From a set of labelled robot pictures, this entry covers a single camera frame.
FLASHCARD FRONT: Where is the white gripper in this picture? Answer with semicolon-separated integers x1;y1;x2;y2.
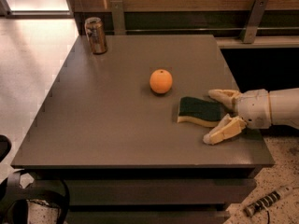
203;89;271;145

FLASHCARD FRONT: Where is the green and yellow sponge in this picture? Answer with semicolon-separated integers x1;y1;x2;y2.
178;97;222;128

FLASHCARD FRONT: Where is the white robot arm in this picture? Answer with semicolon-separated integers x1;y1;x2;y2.
203;88;299;145

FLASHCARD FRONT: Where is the orange soda can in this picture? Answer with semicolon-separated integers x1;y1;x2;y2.
84;17;107;54

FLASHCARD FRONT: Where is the orange fruit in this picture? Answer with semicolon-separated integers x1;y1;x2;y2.
149;69;173;94

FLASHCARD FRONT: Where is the white power strip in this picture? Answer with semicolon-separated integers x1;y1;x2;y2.
244;186;293;217

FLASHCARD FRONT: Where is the grey cabinet drawer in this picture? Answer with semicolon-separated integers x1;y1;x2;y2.
66;211;230;224
31;178;258;206

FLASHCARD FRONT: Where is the lower grey cabinet drawer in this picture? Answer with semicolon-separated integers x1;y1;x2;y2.
66;211;230;224

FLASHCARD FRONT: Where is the black chair base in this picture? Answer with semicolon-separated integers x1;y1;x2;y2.
0;170;70;224

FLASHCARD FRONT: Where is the left metal wall bracket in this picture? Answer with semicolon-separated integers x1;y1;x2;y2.
111;0;126;35

